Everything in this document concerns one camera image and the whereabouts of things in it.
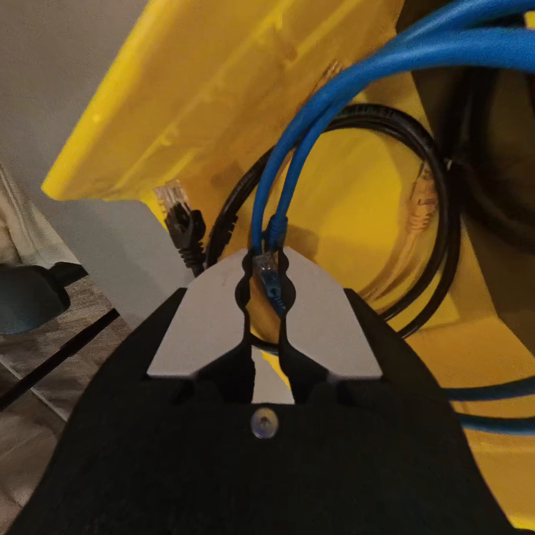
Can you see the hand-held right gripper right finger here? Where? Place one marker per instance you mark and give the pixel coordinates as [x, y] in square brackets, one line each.
[330, 330]

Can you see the black metal bar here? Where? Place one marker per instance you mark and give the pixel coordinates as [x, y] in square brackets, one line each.
[62, 355]

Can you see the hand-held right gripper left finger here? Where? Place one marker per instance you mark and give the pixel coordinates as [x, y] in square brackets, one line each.
[200, 330]

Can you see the yellow plastic bin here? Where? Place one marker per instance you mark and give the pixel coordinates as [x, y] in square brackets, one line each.
[200, 92]

